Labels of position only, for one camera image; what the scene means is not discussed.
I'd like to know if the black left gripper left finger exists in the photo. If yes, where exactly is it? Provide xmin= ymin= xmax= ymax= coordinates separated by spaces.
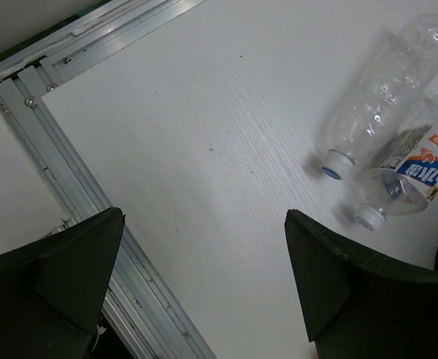
xmin=0 ymin=207 xmax=124 ymax=358

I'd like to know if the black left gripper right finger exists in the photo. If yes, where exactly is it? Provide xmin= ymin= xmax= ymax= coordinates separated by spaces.
xmin=285 ymin=209 xmax=438 ymax=358

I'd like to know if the clear bottle with printed label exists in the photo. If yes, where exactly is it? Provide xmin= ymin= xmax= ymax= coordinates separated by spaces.
xmin=353 ymin=94 xmax=438 ymax=230

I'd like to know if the clear unlabelled plastic bottle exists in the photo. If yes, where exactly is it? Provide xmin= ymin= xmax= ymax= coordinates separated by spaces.
xmin=320 ymin=13 xmax=438 ymax=180

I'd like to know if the aluminium table frame rail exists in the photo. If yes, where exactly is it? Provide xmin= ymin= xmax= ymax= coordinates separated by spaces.
xmin=0 ymin=1 xmax=213 ymax=358

